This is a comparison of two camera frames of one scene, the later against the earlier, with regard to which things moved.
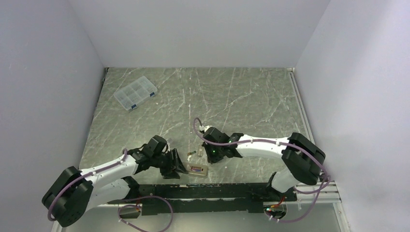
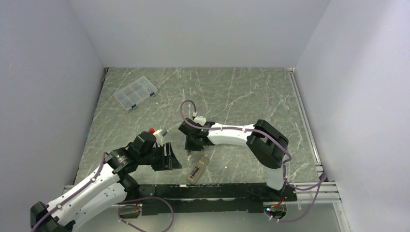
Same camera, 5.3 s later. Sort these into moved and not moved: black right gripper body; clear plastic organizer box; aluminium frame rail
Moved: black right gripper body
Not moved: aluminium frame rail; clear plastic organizer box
